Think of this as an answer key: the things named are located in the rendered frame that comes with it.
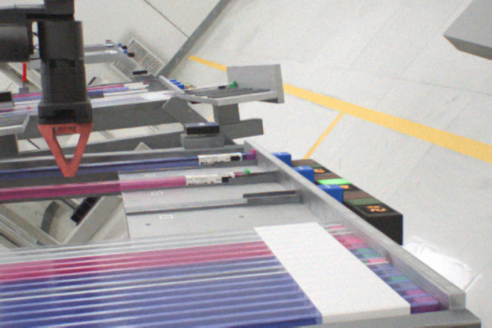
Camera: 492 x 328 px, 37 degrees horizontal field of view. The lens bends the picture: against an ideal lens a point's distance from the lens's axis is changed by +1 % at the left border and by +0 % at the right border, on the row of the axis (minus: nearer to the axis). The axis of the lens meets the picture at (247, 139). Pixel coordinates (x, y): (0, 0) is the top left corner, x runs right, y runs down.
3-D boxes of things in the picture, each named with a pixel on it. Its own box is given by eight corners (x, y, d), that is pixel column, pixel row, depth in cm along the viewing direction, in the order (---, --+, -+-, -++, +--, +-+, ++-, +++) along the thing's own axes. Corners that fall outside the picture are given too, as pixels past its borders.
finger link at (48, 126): (42, 181, 95) (36, 109, 94) (45, 171, 102) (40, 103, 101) (96, 178, 97) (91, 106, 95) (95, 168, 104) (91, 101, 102)
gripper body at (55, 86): (37, 121, 92) (33, 61, 91) (42, 112, 102) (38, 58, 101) (91, 118, 93) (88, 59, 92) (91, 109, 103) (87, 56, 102)
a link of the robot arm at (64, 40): (83, 12, 94) (80, 12, 99) (25, 12, 92) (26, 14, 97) (86, 66, 95) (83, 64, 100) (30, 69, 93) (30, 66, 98)
